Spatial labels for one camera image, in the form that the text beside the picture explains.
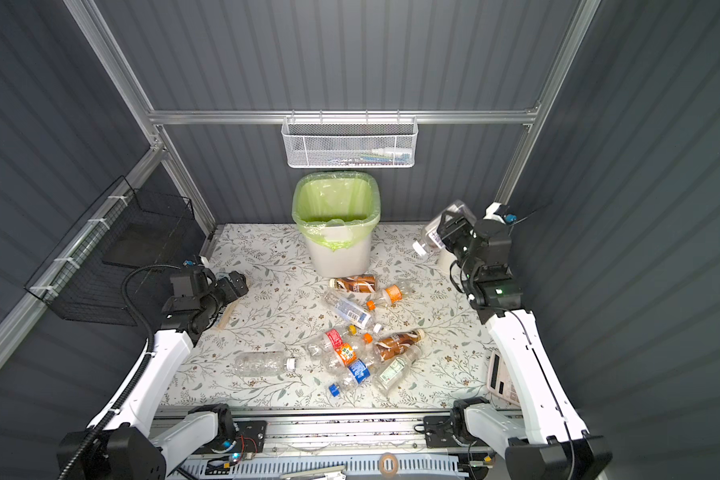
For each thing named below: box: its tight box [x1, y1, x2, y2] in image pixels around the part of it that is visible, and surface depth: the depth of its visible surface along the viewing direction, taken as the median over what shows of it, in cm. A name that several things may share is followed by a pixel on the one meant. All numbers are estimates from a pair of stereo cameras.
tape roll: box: [379, 453, 399, 478], surface depth 72 cm
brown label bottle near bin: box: [329, 275, 377, 293], surface depth 101 cm
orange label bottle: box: [335, 343, 357, 365], surface depth 84 cm
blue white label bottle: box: [324, 290, 371, 330], surface depth 93 cm
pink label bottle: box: [307, 328, 343, 357], surface depth 87 cm
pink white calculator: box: [486, 351, 520, 406], surface depth 81 cm
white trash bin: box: [306, 232, 371, 278], surface depth 98 cm
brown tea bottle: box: [374, 328, 426, 361], surface depth 86 cm
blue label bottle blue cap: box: [328, 358, 371, 397], surface depth 81 cm
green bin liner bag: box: [292, 171, 381, 252], surface depth 96 cm
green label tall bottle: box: [374, 345, 421, 391], surface depth 81 cm
